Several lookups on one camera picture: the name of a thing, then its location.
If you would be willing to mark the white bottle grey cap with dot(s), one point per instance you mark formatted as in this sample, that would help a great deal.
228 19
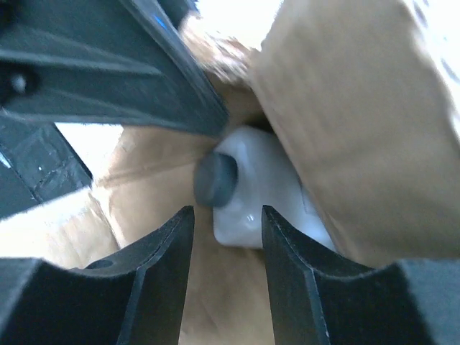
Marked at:
247 170

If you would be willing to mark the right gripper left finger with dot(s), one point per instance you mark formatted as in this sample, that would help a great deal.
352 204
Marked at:
133 296

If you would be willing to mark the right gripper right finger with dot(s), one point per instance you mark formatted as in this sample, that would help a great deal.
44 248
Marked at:
320 297

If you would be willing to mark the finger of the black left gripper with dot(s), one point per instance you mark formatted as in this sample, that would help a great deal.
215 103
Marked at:
104 62

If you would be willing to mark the brown taped cardboard box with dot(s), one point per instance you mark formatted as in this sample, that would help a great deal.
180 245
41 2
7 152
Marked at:
364 99

